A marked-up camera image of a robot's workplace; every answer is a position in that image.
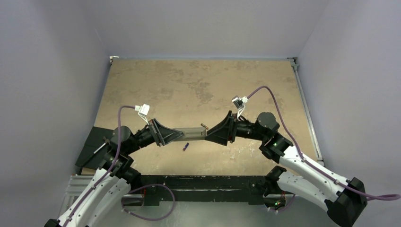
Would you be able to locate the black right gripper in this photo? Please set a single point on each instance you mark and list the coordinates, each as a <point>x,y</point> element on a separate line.
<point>231,128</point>

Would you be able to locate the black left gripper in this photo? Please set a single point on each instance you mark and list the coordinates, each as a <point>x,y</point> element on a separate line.
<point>161,134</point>

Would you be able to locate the blue purple AAA battery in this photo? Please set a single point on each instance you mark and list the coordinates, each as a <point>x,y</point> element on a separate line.
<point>186,146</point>

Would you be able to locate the white universal AC remote control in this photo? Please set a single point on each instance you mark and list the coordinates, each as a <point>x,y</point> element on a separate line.
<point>191,134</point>

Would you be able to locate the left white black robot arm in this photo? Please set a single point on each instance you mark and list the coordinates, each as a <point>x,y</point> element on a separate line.
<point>114,177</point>

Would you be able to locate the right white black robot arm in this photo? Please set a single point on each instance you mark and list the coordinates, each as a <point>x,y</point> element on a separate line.
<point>295,172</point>

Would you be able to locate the metal hammer tool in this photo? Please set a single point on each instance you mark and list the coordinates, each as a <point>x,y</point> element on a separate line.
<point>106,142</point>

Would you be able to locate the black mat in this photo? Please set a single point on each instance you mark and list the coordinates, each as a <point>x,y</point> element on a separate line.
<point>95,139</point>

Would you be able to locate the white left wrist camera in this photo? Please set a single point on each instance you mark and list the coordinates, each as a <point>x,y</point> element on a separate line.
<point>143,110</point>

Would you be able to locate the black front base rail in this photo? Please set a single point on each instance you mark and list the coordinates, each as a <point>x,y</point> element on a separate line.
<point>254,190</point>

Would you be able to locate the aluminium frame rail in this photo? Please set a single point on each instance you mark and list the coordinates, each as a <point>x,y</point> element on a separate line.
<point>317,152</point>

